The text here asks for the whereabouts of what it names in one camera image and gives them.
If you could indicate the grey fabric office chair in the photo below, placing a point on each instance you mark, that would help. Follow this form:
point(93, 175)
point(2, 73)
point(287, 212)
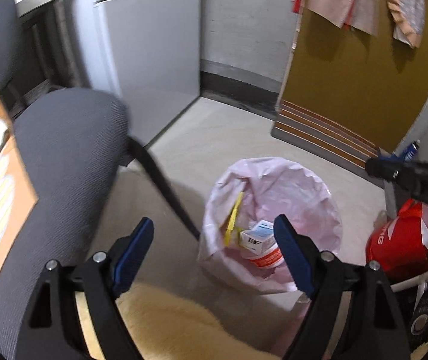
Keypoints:
point(72, 142)

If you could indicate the orange patterned hanging cloth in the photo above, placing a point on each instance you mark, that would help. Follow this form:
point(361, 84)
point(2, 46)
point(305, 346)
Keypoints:
point(409, 18)

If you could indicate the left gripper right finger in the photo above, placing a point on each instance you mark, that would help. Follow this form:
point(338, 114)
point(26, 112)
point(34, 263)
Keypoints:
point(374, 326)

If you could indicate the blue spray can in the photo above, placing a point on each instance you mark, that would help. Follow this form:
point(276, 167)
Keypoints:
point(410, 152)

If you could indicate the red plastic bag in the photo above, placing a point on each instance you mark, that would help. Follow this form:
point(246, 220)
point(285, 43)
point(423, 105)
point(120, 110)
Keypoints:
point(401, 245)

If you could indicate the yellow wrapper in bin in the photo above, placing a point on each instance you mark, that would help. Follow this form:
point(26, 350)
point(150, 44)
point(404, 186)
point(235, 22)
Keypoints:
point(232, 230)

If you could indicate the white carton in bin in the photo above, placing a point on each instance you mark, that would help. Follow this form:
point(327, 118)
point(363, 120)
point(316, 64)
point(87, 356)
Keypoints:
point(258, 239)

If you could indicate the pink lined trash bin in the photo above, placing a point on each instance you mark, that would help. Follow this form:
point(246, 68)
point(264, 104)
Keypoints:
point(271, 186)

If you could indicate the beige fluffy rug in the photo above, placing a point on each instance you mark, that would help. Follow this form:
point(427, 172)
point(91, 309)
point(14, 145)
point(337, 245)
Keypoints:
point(165, 326)

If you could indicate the grey refrigerator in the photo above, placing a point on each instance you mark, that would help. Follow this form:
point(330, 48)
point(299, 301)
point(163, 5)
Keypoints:
point(145, 52)

